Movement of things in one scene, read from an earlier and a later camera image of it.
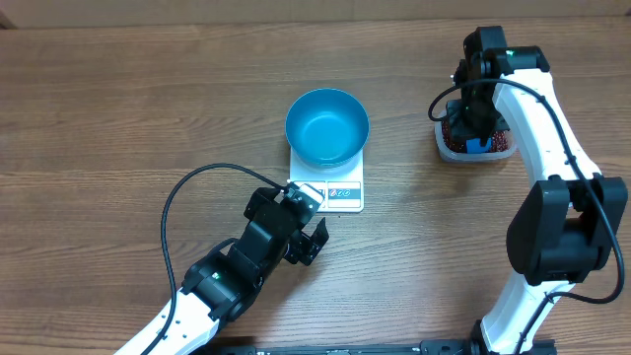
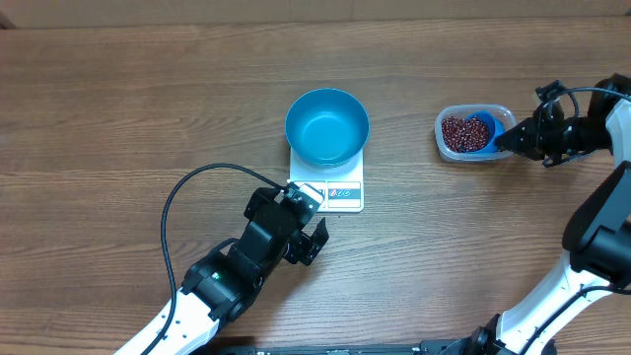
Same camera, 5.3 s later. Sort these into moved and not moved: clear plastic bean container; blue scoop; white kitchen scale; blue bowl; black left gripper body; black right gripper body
Moved: blue scoop; black right gripper body
Not moved: white kitchen scale; clear plastic bean container; black left gripper body; blue bowl
